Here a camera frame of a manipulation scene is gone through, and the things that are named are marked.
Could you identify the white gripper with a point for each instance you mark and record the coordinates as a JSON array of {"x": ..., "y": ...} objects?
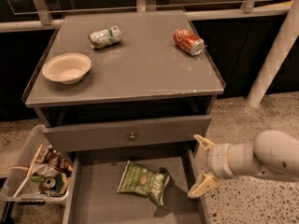
[{"x": 219, "y": 160}]

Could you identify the green jalapeno chip bag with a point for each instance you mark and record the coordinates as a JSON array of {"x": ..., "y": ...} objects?
[{"x": 142, "y": 181}]

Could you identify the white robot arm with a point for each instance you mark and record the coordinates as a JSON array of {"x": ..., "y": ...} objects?
[{"x": 272, "y": 155}]

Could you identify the round metal drawer knob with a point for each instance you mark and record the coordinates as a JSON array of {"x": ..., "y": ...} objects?
[{"x": 132, "y": 137}]

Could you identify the grey drawer cabinet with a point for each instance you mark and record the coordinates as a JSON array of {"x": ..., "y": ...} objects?
[{"x": 145, "y": 76}]

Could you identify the grey open middle drawer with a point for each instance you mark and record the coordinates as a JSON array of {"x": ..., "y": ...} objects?
[{"x": 93, "y": 196}]

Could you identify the grey upper drawer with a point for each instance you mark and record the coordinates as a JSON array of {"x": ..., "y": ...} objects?
[{"x": 115, "y": 134}]

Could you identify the red cola can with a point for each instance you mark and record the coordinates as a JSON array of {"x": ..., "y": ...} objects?
[{"x": 189, "y": 41}]

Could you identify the brown snack wrapper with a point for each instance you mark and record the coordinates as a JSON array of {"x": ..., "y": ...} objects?
[{"x": 47, "y": 162}]

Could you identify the beige paper bowl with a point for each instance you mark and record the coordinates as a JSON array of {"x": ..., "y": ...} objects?
[{"x": 67, "y": 68}]

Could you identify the clear plastic bin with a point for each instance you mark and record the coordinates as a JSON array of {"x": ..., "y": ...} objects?
[{"x": 57, "y": 195}]

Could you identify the wooden stick in bin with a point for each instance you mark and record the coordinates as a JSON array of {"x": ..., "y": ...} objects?
[{"x": 27, "y": 184}]

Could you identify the metal railing with glass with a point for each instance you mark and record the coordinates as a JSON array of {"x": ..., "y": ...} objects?
[{"x": 33, "y": 15}]

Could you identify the white slanted post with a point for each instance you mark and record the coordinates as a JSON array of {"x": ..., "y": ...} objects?
[{"x": 287, "y": 35}]

